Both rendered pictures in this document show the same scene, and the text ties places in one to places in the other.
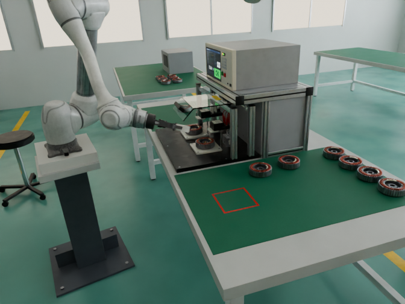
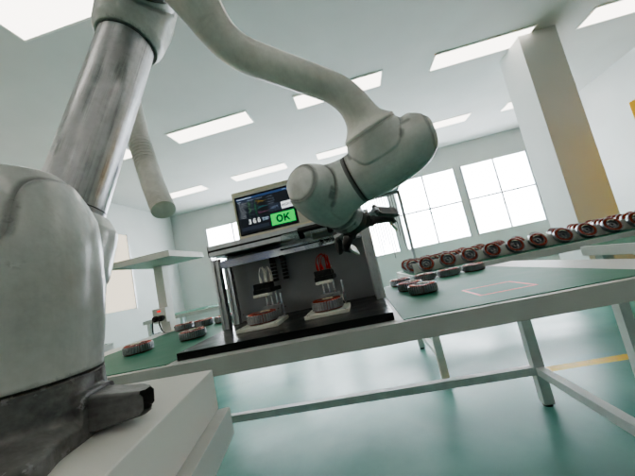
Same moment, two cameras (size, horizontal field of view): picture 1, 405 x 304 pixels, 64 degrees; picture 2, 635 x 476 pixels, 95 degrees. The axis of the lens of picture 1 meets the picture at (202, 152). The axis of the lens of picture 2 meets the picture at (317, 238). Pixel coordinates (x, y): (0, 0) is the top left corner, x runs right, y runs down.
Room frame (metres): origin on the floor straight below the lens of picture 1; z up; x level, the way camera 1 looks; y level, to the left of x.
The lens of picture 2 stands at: (1.30, 0.94, 0.92)
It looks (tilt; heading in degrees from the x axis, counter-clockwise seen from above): 7 degrees up; 293
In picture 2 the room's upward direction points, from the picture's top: 12 degrees counter-clockwise
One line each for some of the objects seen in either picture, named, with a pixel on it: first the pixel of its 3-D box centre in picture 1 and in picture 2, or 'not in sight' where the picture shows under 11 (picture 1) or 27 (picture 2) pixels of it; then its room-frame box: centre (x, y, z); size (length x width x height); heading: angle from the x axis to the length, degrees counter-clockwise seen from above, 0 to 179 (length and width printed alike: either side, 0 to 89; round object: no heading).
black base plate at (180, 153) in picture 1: (201, 142); (298, 321); (1.84, 0.00, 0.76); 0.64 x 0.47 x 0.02; 16
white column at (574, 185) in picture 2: not in sight; (562, 160); (-0.28, -3.72, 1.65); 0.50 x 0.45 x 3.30; 106
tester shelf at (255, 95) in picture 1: (248, 82); (297, 238); (1.92, -0.29, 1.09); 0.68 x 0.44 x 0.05; 16
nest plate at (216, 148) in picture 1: (205, 146); (329, 311); (1.72, -0.02, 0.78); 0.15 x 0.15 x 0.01; 16
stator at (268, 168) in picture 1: (260, 169); (422, 287); (1.42, -0.28, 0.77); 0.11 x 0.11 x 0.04
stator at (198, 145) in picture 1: (205, 143); (327, 303); (1.72, -0.02, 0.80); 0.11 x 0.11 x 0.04
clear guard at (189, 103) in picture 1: (206, 105); (321, 237); (1.69, -0.03, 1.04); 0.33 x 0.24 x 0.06; 106
